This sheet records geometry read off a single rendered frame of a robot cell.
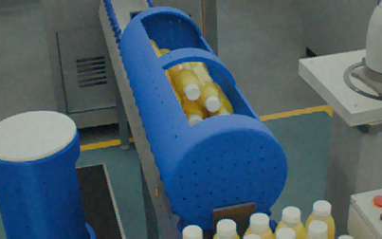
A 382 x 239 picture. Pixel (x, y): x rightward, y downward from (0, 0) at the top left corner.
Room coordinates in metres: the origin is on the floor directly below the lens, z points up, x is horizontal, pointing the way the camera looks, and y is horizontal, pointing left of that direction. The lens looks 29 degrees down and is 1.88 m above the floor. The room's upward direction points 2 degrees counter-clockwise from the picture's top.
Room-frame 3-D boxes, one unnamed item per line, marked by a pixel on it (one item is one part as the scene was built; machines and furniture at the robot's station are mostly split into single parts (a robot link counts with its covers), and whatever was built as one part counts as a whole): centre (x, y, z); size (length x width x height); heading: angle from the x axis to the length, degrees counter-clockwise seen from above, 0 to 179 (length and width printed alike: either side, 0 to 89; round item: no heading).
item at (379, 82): (1.71, -0.64, 1.08); 0.22 x 0.18 x 0.06; 21
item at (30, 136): (1.48, 0.47, 1.03); 0.28 x 0.28 x 0.01
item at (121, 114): (3.06, 0.40, 0.31); 0.06 x 0.06 x 0.63; 12
